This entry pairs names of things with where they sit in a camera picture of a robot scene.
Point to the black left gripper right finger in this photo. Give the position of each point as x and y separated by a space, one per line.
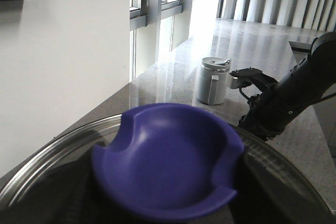
275 195

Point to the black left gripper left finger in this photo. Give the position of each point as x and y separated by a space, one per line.
68 196

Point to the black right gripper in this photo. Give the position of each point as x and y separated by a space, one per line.
250 76

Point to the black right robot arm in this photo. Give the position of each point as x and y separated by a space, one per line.
281 101

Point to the grey lidded mug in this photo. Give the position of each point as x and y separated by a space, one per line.
212 80

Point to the grey aluminium window frame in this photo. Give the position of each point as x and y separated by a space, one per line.
158 26

